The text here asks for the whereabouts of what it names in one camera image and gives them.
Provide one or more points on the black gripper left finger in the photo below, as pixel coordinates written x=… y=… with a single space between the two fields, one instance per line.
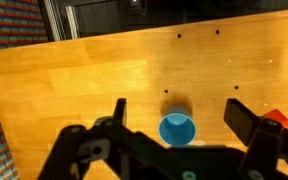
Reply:
x=94 y=150

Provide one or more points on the blue plastic cup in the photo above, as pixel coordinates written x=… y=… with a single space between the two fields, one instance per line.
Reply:
x=177 y=129

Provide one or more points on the silver aluminium rail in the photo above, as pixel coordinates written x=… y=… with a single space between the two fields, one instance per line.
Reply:
x=72 y=21

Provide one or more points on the striped multicolour fabric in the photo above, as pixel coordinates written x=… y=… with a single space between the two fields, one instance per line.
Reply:
x=10 y=23

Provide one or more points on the flat red block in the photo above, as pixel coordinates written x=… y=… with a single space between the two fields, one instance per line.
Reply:
x=277 y=116

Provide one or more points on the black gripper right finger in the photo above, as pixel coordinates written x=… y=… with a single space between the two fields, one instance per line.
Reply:
x=240 y=120

